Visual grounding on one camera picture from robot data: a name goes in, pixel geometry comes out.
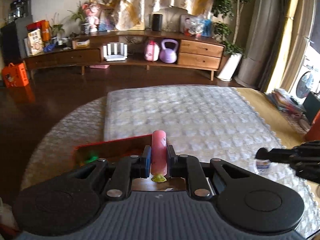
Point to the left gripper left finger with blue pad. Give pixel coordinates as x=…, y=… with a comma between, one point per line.
x=122, y=173

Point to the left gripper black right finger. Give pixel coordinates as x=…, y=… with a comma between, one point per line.
x=194, y=172

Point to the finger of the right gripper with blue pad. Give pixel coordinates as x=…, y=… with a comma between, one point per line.
x=284, y=156

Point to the small blue label bottle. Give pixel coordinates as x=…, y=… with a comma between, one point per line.
x=262, y=164

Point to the pink tube toy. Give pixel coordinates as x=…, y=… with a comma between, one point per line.
x=159, y=153

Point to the red metal tin box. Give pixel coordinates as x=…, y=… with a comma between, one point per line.
x=92, y=161

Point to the quilted grey table mat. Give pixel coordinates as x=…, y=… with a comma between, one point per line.
x=216, y=125

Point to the stack of books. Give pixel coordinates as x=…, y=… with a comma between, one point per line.
x=284, y=102

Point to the washing machine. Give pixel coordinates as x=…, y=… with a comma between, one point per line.
x=307, y=79

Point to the purple kettlebell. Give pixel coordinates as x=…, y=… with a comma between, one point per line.
x=168, y=55

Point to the white wifi router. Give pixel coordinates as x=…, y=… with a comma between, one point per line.
x=115, y=51

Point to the wooden tv console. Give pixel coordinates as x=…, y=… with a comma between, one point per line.
x=201, y=53

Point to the pink toy case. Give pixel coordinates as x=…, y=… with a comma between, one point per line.
x=152, y=51

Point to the clear plastic bag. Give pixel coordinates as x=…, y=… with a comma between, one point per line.
x=193, y=26

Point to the orange gift bag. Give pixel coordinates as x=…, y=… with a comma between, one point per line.
x=15, y=75

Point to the black smart speaker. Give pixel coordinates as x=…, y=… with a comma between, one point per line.
x=157, y=20

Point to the snack box with face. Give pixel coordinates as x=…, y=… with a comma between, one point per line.
x=35, y=42

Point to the tall potted tree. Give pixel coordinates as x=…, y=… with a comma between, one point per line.
x=226, y=30

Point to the potted green plant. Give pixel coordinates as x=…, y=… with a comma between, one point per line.
x=81, y=16

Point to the black cabinet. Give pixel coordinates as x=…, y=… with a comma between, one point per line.
x=12, y=40

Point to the pink doll figure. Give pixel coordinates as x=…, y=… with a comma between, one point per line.
x=92, y=10

